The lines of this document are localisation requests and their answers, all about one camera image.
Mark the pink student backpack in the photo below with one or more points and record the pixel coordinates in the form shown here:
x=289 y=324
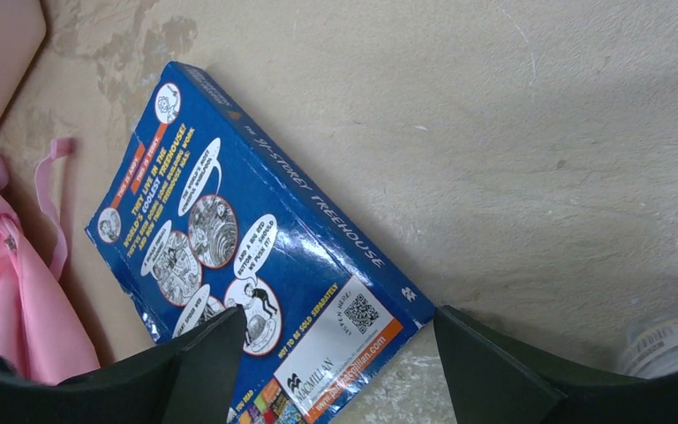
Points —
x=41 y=336

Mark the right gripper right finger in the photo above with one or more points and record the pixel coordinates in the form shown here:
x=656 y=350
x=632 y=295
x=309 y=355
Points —
x=495 y=378

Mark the blue comic book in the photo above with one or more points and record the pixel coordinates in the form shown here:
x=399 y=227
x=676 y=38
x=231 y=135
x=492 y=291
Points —
x=207 y=212

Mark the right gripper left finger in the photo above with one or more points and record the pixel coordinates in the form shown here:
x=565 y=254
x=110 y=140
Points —
x=189 y=379

